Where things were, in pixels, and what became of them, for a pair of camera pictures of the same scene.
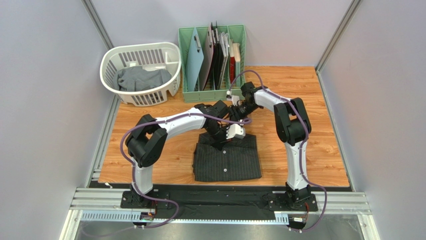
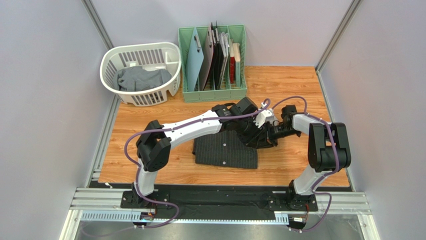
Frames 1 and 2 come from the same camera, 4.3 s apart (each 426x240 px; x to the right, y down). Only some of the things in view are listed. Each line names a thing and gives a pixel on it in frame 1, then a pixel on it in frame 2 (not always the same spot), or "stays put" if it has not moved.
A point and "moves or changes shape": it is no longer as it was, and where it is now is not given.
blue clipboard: [194, 60] stays put
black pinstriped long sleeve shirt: [238, 159] moves or changes shape
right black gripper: [235, 111] → [274, 132]
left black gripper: [219, 143] → [252, 139]
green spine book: [236, 52] stays put
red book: [232, 64] stays put
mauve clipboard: [207, 63] stays put
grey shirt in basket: [138, 78] stays put
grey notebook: [223, 38] stays put
